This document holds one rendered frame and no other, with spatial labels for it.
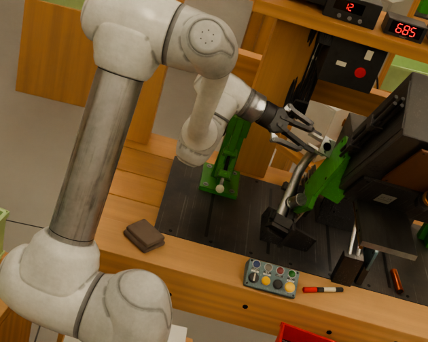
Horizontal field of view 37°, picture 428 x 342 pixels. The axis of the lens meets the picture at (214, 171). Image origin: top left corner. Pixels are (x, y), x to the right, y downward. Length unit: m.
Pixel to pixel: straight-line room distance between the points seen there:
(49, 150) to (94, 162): 2.36
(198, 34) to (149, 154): 1.06
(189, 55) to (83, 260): 0.49
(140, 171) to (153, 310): 0.88
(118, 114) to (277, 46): 0.87
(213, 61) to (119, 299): 0.52
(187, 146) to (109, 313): 0.62
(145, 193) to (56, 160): 1.62
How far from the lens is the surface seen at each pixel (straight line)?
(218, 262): 1.89
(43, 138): 3.82
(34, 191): 3.43
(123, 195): 2.06
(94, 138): 1.36
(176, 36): 1.30
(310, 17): 1.94
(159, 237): 1.86
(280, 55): 2.11
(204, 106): 1.63
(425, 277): 2.21
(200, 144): 1.80
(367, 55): 2.01
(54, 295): 1.43
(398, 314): 2.02
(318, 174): 1.96
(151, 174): 2.18
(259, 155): 2.29
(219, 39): 1.26
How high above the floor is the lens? 2.14
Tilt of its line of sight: 33 degrees down
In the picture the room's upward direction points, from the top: 18 degrees clockwise
